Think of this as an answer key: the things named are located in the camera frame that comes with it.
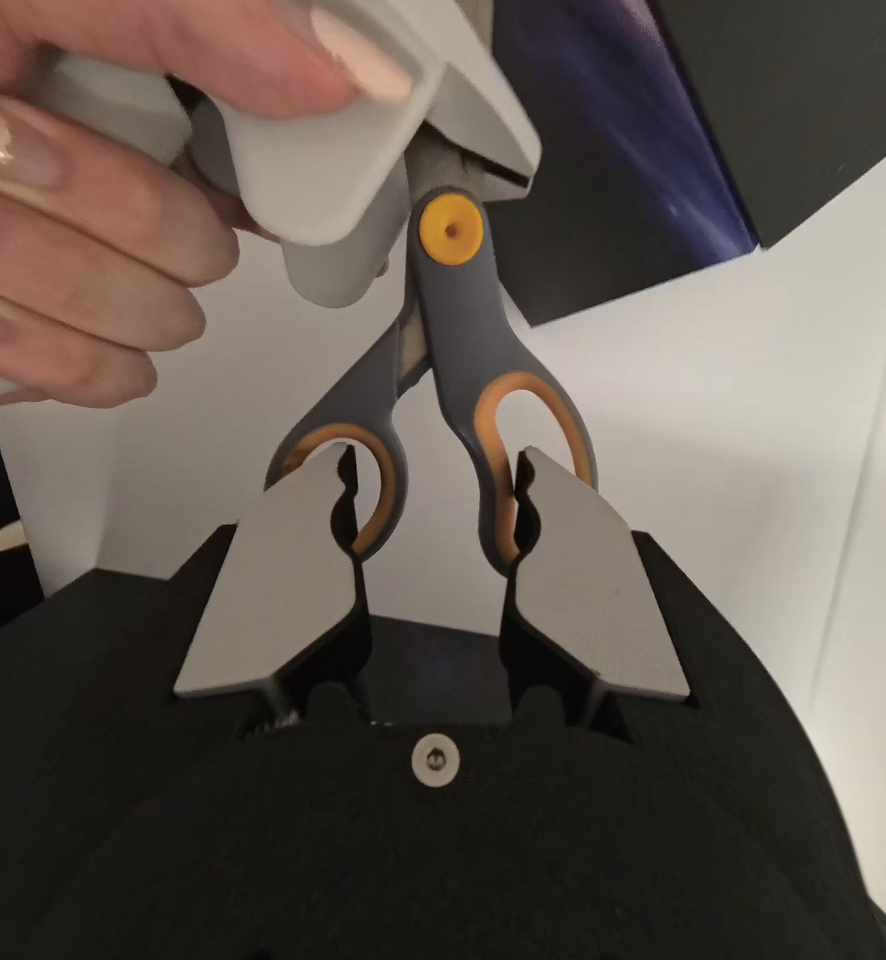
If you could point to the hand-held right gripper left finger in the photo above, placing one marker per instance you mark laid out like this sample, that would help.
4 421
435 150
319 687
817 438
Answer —
278 592

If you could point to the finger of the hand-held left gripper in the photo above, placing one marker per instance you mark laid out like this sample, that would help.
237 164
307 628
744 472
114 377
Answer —
323 172
338 277

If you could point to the person's left hand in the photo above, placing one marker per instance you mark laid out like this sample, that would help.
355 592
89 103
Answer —
75 225

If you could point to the black box with purple print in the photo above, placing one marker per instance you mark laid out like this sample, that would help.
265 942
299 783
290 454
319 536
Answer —
788 112

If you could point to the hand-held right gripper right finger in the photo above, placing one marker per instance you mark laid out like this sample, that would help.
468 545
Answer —
593 600

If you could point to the grey and orange scissors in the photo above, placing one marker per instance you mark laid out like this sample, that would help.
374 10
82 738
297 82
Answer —
465 322

